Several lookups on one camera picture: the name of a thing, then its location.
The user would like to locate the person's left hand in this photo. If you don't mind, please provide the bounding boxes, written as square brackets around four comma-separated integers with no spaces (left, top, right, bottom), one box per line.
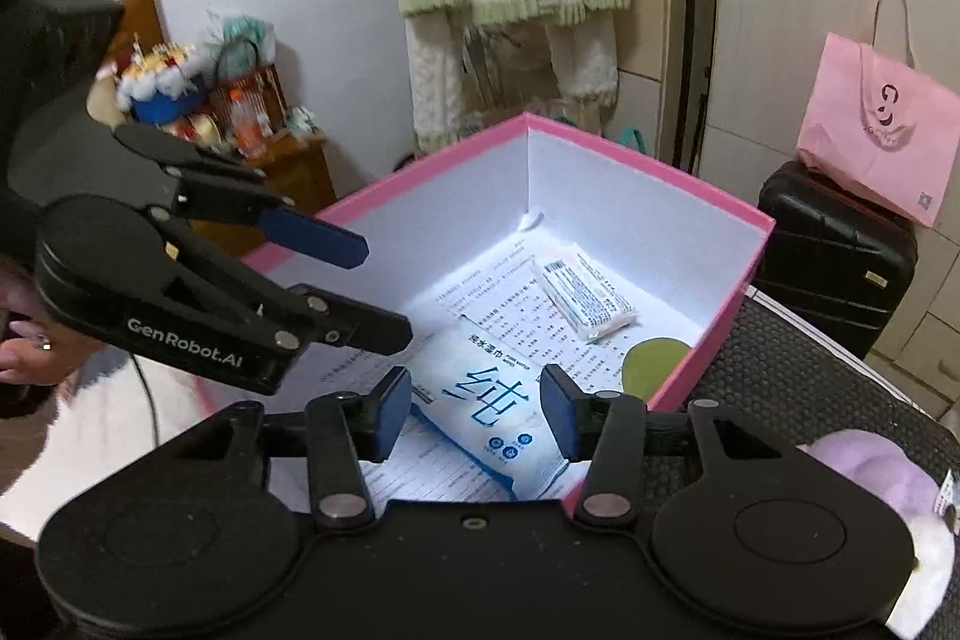
[2,259,103,386]

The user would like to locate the beige wardrobe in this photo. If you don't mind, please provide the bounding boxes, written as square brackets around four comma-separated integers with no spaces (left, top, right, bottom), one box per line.
[698,0,958,419]

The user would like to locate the black honeycomb table mat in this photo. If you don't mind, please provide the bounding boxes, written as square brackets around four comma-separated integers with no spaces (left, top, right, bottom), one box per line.
[651,299,958,638]

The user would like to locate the printed paper sheet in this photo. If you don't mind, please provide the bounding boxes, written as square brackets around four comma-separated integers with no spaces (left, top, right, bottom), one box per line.
[268,229,677,507]

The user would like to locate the pink tote bag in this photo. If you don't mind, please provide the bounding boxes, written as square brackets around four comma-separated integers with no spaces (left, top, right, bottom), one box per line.
[796,32,958,229]

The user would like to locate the blue flower bouquet box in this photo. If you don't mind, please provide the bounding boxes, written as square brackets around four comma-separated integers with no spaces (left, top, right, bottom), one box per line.
[116,44,210,127]

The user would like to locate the purple plush toy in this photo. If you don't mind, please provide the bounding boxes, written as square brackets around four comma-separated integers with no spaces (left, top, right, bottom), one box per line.
[800,429,955,638]

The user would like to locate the white tissue pack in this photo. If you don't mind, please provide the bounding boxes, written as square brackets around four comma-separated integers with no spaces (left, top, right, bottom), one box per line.
[532,247,638,342]

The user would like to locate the woven basket bag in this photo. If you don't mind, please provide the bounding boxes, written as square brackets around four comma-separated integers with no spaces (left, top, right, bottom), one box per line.
[210,35,288,136]

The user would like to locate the green sponge ball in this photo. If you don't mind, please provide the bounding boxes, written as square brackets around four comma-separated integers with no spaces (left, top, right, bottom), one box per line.
[622,338,690,403]

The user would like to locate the blue white wipes pack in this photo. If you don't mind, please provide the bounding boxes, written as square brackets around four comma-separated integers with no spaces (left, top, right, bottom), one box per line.
[407,317,568,500]

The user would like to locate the black suitcase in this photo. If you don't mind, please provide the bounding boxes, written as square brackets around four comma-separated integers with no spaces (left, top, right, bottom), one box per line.
[755,161,918,357]

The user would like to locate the orange drink bottle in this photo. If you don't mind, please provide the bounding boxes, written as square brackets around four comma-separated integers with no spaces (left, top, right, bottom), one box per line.
[229,88,265,159]

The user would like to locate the wooden nightstand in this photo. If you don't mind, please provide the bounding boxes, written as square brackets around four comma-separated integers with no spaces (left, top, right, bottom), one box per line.
[190,133,337,259]

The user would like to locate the pink cardboard box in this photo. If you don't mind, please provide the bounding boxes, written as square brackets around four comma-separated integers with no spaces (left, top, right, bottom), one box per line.
[190,112,776,513]

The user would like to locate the teal gift bag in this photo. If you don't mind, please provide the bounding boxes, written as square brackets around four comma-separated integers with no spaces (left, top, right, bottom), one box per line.
[619,127,647,154]

